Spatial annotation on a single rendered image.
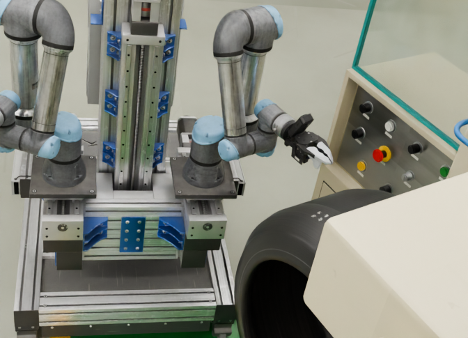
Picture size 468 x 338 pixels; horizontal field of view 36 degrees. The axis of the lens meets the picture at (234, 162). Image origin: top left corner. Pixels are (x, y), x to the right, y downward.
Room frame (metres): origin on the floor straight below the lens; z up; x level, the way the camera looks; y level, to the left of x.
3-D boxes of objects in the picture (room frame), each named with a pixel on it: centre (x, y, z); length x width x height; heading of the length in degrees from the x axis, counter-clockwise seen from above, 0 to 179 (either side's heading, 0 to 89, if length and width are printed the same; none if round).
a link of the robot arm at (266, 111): (2.03, -0.09, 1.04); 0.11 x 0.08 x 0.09; 41
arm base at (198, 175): (2.06, 0.10, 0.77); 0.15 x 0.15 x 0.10
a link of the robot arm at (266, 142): (2.02, -0.08, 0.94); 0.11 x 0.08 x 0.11; 131
